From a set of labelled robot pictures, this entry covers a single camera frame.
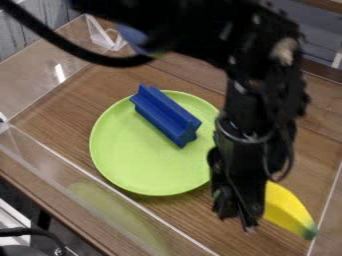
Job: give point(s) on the blue star-shaped block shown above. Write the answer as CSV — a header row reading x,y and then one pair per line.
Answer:
x,y
169,117

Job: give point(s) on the clear acrylic enclosure wall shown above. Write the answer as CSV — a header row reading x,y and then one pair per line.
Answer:
x,y
47,162

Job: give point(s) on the green round plate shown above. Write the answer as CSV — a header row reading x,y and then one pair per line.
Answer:
x,y
138,159

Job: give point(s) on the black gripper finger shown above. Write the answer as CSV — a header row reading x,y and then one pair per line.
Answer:
x,y
250,212
225,205

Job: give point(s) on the yellow toy banana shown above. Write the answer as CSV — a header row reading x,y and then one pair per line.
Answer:
x,y
287,213

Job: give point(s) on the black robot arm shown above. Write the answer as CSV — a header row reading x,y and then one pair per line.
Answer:
x,y
253,43

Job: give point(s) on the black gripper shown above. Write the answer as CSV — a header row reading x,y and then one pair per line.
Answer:
x,y
255,131

